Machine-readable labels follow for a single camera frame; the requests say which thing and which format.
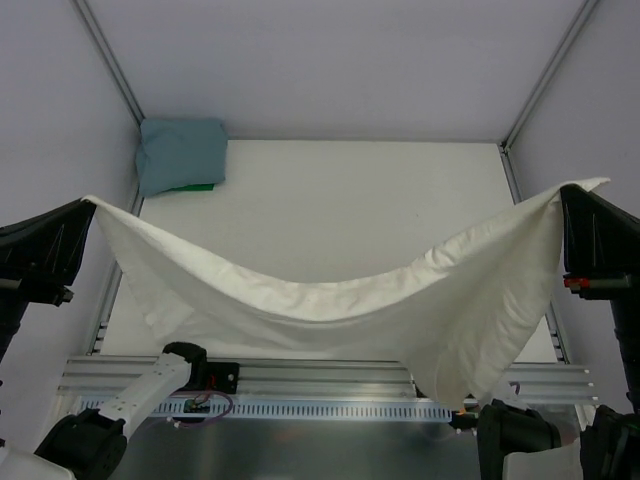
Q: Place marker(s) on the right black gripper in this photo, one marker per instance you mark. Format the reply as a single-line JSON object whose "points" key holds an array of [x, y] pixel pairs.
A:
{"points": [[605, 281]]}

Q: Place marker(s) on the left aluminium frame post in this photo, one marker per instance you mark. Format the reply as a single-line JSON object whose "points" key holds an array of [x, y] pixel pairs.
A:
{"points": [[100, 42]]}

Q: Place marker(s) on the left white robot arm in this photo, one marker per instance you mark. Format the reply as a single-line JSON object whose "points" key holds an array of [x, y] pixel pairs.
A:
{"points": [[91, 444]]}

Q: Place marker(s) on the aluminium frame post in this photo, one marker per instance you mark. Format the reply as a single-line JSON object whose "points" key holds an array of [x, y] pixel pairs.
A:
{"points": [[100, 42], [569, 38]]}

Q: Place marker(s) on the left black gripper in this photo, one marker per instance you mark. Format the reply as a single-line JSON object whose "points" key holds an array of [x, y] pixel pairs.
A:
{"points": [[38, 288]]}

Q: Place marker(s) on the aluminium mounting rail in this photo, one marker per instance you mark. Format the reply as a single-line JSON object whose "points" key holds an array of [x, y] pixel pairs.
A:
{"points": [[530, 383]]}

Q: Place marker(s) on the folded green t-shirt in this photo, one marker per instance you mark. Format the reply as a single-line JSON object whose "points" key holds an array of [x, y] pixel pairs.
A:
{"points": [[193, 188]]}

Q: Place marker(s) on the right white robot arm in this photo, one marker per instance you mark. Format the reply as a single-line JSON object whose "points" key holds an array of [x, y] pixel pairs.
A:
{"points": [[519, 444]]}

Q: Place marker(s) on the right aluminium frame post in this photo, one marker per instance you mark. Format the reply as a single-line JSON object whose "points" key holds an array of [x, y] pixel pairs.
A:
{"points": [[569, 38]]}

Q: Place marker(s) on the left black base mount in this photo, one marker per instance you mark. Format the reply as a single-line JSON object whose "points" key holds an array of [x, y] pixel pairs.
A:
{"points": [[211, 376]]}

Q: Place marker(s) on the folded blue t-shirt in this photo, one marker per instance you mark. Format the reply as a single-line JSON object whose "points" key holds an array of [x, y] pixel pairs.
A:
{"points": [[177, 153]]}

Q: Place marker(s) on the white slotted cable duct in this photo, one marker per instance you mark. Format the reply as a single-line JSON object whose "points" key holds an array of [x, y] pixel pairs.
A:
{"points": [[251, 408]]}

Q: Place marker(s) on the white t-shirt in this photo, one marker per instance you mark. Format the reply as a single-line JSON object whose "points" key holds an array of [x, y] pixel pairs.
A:
{"points": [[456, 317]]}

